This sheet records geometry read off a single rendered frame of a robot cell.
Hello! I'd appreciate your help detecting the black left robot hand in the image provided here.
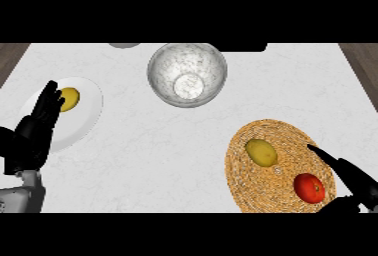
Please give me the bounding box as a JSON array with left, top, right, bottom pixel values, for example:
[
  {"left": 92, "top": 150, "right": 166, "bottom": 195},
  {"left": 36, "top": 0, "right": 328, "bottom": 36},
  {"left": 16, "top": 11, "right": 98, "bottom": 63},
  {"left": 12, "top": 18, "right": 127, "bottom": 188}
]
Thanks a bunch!
[{"left": 0, "top": 79, "right": 67, "bottom": 176}]

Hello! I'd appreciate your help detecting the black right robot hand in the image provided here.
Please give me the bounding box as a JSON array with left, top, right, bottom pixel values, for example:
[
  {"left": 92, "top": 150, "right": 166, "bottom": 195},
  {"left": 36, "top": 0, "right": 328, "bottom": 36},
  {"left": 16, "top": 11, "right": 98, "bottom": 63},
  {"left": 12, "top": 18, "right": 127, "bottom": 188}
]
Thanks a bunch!
[{"left": 306, "top": 143, "right": 378, "bottom": 214}]

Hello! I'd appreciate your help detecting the red tomato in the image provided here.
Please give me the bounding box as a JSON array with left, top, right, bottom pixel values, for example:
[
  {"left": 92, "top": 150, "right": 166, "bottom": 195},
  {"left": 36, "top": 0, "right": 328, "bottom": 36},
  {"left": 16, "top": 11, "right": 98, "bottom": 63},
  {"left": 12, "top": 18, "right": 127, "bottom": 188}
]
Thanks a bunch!
[{"left": 293, "top": 172, "right": 327, "bottom": 205}]

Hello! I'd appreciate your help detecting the woven wicker placemat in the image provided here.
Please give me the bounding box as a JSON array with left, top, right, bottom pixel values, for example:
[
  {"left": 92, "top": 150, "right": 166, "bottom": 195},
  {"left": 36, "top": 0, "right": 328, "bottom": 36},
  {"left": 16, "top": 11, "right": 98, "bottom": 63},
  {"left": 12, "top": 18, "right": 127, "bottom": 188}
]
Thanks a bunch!
[{"left": 223, "top": 118, "right": 340, "bottom": 214}]

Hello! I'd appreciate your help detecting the white marble bowl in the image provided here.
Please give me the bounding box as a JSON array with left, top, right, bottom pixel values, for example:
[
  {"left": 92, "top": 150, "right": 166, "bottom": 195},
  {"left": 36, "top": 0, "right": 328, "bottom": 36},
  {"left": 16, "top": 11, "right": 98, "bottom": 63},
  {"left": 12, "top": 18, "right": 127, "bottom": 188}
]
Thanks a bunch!
[{"left": 146, "top": 43, "right": 229, "bottom": 109}]

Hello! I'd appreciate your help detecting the white plate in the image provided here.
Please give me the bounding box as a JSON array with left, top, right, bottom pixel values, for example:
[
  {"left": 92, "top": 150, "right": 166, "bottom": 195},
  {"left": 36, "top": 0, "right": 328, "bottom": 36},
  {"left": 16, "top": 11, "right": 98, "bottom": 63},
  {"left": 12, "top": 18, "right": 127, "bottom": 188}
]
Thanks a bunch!
[{"left": 19, "top": 76, "right": 105, "bottom": 154}]

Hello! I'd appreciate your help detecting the yellow lemon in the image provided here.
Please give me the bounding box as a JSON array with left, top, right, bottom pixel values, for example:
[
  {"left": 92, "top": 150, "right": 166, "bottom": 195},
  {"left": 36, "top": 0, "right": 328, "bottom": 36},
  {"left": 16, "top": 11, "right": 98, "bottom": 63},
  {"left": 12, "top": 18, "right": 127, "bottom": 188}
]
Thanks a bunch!
[{"left": 58, "top": 87, "right": 81, "bottom": 113}]

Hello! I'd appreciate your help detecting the yellow-green potato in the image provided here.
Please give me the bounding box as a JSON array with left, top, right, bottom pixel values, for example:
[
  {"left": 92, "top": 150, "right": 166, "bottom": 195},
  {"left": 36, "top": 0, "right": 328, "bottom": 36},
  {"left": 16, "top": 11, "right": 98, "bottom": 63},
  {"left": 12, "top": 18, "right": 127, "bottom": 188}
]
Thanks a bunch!
[{"left": 244, "top": 138, "right": 279, "bottom": 168}]

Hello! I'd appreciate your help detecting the grey round object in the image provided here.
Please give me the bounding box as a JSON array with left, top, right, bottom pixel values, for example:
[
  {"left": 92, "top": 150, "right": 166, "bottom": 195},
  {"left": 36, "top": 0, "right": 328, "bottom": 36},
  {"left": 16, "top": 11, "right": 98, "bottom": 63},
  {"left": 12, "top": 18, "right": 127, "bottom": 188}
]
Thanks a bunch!
[{"left": 108, "top": 43, "right": 143, "bottom": 50}]

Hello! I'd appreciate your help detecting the black appliance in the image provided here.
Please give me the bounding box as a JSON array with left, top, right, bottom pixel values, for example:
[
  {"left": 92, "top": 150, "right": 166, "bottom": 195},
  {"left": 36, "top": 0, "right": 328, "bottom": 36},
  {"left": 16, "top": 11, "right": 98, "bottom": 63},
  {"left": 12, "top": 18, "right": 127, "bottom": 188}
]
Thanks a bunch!
[{"left": 214, "top": 43, "right": 269, "bottom": 53}]

